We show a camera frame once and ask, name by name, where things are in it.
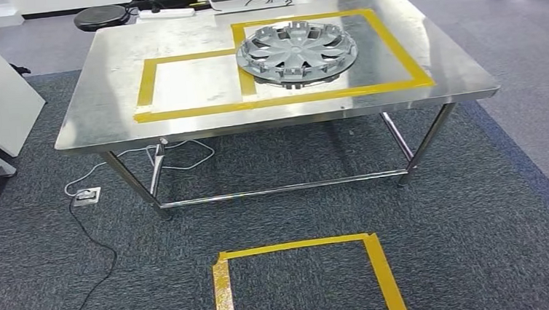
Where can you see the silver plastic wheel cover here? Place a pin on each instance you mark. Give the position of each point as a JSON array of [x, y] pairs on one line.
[[296, 51]]

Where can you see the steel workbench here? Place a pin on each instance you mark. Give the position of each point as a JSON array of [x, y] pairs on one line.
[[105, 88]]

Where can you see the yellow tape square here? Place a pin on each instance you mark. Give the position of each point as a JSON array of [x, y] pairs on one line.
[[384, 272]]

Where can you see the small black yellow-labelled box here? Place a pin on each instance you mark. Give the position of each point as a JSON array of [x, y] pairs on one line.
[[201, 5]]

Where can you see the white power strip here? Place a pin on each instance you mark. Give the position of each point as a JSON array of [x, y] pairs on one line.
[[168, 13]]

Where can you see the grey floor socket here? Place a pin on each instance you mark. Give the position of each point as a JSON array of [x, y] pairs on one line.
[[86, 197]]

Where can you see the black round stool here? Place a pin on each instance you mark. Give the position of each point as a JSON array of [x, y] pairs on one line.
[[100, 16]]

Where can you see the small black object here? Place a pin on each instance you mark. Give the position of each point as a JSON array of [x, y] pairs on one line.
[[21, 70]]

